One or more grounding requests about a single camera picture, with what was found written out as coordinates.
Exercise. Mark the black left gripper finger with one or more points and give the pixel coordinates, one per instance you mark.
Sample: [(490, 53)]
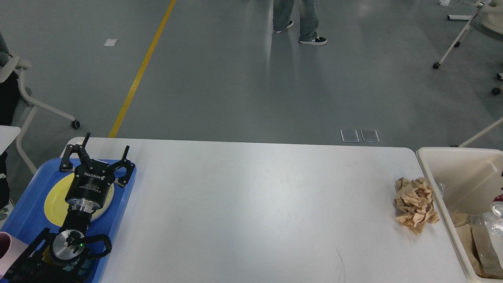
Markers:
[(66, 165), (109, 171)]

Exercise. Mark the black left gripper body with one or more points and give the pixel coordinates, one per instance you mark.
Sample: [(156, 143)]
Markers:
[(90, 187)]

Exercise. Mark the yellow plastic plate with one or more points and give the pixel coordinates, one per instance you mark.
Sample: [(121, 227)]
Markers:
[(56, 208)]

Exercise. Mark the brown paper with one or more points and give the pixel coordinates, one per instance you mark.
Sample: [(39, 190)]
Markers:
[(414, 198)]

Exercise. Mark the large brown paper bag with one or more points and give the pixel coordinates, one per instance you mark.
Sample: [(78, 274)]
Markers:
[(461, 223)]

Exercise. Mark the clear plastic wrap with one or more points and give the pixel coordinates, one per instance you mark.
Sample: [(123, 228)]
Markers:
[(487, 233)]

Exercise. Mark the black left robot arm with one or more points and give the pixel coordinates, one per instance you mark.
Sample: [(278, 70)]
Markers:
[(64, 225)]

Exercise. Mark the left white chair base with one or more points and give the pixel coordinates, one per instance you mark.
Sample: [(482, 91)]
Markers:
[(11, 64)]

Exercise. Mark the white chair base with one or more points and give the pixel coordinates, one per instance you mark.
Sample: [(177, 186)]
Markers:
[(496, 92), (11, 64)]

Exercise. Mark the pink ribbed cup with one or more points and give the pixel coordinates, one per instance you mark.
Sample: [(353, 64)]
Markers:
[(10, 250)]

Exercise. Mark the seated person in black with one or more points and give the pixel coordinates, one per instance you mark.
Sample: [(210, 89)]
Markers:
[(10, 96)]

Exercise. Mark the person in jeans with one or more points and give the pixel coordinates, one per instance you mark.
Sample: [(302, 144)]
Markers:
[(308, 19)]

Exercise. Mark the floor outlet plate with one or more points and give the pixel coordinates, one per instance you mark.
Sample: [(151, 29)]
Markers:
[(355, 136)]

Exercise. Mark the beige plastic bin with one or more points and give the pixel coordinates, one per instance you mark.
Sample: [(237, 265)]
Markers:
[(464, 180)]

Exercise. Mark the white rolling stand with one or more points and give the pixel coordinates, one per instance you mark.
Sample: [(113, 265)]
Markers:
[(463, 33)]

